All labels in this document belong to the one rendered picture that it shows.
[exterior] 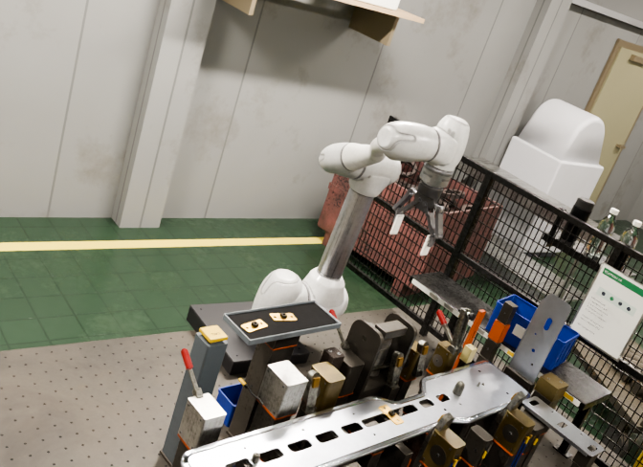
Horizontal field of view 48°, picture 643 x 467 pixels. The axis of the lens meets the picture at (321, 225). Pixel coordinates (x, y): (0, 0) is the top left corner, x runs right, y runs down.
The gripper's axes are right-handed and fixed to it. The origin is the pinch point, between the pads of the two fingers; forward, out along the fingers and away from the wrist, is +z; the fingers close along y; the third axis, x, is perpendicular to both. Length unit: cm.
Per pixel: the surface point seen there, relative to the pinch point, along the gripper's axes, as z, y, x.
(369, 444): 46, 33, -28
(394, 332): 28.2, 9.1, -1.8
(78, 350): 76, -65, -66
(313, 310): 30.3, -10.7, -19.9
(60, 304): 146, -192, -10
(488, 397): 46, 31, 34
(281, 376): 35, 10, -47
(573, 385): 43, 41, 75
